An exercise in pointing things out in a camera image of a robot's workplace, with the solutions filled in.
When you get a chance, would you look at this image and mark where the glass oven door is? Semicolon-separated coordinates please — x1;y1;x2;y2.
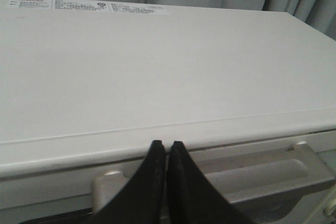
1;132;335;223

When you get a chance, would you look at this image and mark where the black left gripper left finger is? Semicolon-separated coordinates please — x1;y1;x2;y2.
90;140;165;223

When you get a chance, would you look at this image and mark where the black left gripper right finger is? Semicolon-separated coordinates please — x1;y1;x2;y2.
167;141;246;223

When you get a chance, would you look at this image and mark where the white Toshiba toaster oven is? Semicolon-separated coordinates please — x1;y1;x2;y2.
0;0;336;224

